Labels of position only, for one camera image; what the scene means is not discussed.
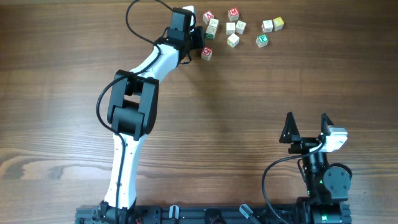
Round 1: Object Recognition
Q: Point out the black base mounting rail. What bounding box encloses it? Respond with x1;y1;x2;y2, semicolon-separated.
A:
74;203;352;224

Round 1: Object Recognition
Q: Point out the red letter Q block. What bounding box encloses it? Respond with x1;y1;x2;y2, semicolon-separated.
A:
201;47;213;60

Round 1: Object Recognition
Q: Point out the wooden block green N side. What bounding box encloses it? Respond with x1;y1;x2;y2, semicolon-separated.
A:
226;22;236;35

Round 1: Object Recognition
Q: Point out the plain wooden picture block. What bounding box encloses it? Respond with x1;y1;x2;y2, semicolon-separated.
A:
208;18;219;30

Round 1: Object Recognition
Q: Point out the red letter M block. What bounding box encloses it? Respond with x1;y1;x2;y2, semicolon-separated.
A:
228;7;239;22

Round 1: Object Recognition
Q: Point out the red letter A block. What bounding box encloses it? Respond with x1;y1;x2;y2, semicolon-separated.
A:
203;11;215;25

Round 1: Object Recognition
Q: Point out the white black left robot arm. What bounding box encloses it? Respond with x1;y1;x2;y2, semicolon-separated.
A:
98;6;205;223

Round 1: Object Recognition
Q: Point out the green letter F block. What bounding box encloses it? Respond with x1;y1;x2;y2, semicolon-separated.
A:
256;34;269;48

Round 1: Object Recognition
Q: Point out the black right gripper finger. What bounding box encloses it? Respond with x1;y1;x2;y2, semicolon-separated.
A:
321;113;333;136
279;112;301;144

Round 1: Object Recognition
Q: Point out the wooden block yellow side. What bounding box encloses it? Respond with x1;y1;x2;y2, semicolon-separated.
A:
227;34;240;48

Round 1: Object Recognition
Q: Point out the wooden block red blue side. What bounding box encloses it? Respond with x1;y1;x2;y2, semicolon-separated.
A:
261;20;274;33

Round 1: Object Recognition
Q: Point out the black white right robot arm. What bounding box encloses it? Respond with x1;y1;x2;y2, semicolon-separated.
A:
279;112;353;224

